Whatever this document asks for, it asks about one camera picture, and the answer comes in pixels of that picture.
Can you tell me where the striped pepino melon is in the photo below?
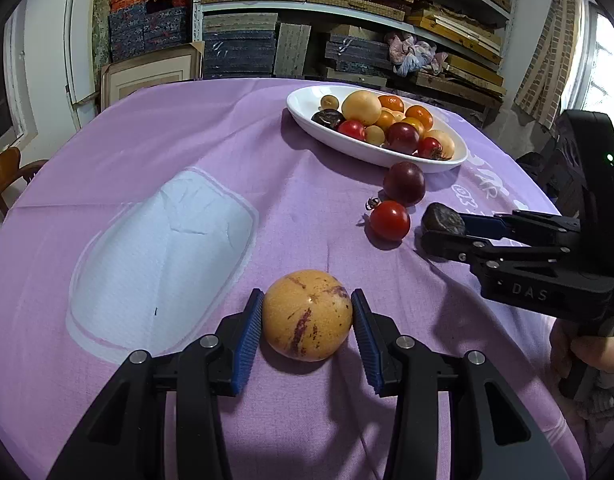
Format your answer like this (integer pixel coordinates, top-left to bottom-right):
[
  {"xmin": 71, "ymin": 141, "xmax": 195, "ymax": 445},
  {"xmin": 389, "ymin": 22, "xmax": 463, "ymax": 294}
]
[{"xmin": 261, "ymin": 270, "xmax": 353, "ymax": 363}]

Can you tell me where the window with white frame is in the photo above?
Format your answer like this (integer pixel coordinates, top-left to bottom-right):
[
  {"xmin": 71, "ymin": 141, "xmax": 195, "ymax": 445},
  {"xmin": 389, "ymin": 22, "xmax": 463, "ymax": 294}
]
[{"xmin": 0, "ymin": 0, "xmax": 37, "ymax": 153}]

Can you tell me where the pale peach with stem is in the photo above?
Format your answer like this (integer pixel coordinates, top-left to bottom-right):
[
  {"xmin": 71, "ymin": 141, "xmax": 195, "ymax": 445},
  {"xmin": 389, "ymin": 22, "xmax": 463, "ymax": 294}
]
[{"xmin": 388, "ymin": 110, "xmax": 406, "ymax": 122}]

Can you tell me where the purple printed tablecloth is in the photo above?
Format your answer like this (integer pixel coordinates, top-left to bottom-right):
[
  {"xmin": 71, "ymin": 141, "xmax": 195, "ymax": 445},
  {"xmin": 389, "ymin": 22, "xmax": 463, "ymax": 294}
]
[{"xmin": 0, "ymin": 79, "xmax": 586, "ymax": 479}]

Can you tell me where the grey knit sleeve forearm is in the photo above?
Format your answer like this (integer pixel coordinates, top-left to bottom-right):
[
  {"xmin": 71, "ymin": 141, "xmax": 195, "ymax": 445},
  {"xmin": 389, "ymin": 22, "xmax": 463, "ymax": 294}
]
[{"xmin": 577, "ymin": 372, "xmax": 614, "ymax": 468}]

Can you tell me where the patterned beige curtain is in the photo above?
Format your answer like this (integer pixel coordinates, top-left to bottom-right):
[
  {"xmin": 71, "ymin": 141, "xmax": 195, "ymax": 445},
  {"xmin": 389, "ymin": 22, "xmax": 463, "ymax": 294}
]
[{"xmin": 514, "ymin": 0, "xmax": 582, "ymax": 130}]

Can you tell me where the pink crumpled cloth bag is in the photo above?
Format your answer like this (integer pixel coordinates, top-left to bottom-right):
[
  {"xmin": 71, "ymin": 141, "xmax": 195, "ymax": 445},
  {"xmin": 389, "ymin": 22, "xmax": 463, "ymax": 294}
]
[{"xmin": 386, "ymin": 32, "xmax": 448, "ymax": 77}]

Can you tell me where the beige round fruit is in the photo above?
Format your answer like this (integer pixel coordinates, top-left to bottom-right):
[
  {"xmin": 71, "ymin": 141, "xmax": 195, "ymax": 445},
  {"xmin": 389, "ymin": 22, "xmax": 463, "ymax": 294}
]
[{"xmin": 365, "ymin": 125, "xmax": 386, "ymax": 146}]

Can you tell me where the framed picture in cardboard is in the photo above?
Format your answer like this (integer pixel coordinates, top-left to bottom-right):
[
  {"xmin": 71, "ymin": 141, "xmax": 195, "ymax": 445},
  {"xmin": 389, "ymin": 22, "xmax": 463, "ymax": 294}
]
[{"xmin": 100, "ymin": 41, "xmax": 205, "ymax": 110}]

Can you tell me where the orange tangerine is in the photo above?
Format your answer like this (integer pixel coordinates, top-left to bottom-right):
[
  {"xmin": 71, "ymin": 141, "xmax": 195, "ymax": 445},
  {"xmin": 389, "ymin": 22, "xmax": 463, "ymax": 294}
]
[
  {"xmin": 379, "ymin": 94, "xmax": 405, "ymax": 113},
  {"xmin": 406, "ymin": 105, "xmax": 434, "ymax": 131}
]

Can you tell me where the small brown longan fruit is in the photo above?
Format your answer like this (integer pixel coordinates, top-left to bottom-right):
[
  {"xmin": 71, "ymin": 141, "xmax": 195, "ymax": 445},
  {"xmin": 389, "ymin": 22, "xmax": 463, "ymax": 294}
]
[{"xmin": 319, "ymin": 94, "xmax": 339, "ymax": 110}]

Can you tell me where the pale round peach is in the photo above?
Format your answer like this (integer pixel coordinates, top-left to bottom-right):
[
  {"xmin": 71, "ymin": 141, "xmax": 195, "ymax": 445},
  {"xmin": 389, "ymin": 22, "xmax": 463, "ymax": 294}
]
[{"xmin": 427, "ymin": 129, "xmax": 456, "ymax": 160}]

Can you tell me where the person right hand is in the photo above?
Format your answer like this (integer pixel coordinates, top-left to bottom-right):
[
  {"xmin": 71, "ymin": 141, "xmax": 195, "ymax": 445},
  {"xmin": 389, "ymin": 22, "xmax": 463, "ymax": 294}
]
[{"xmin": 549, "ymin": 318, "xmax": 614, "ymax": 378}]

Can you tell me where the white oval plate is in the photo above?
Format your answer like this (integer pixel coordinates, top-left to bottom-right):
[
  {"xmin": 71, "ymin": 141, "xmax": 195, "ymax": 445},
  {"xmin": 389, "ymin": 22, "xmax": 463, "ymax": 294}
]
[{"xmin": 286, "ymin": 84, "xmax": 468, "ymax": 174}]

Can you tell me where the red cherry tomato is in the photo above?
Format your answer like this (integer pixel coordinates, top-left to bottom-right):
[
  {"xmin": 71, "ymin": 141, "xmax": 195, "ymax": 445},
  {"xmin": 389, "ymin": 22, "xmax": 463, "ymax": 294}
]
[
  {"xmin": 365, "ymin": 197, "xmax": 410, "ymax": 242},
  {"xmin": 337, "ymin": 119, "xmax": 365, "ymax": 142}
]

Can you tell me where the yellow round pear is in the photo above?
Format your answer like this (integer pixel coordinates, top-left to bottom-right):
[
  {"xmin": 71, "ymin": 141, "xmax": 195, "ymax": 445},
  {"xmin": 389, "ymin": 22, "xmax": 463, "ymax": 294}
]
[{"xmin": 341, "ymin": 90, "xmax": 382, "ymax": 126}]

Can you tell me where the metal storage shelf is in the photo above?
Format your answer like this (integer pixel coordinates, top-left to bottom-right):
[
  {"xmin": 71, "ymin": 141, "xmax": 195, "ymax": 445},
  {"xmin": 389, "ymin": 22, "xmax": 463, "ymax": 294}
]
[{"xmin": 106, "ymin": 0, "xmax": 519, "ymax": 111}]

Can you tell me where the wooden chair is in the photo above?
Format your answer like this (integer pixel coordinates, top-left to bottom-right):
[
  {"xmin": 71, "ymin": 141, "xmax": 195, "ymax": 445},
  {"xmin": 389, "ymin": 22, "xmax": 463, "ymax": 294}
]
[{"xmin": 0, "ymin": 146, "xmax": 46, "ymax": 217}]

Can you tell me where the red tomato with calyx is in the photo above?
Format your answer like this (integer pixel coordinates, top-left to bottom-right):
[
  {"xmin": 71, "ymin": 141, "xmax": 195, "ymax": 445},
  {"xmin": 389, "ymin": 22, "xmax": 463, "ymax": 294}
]
[{"xmin": 417, "ymin": 136, "xmax": 444, "ymax": 160}]

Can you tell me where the dark red plum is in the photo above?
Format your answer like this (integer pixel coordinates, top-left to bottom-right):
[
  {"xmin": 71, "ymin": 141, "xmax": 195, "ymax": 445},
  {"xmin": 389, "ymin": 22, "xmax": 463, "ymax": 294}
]
[
  {"xmin": 383, "ymin": 162, "xmax": 426, "ymax": 205},
  {"xmin": 385, "ymin": 122, "xmax": 420, "ymax": 156}
]

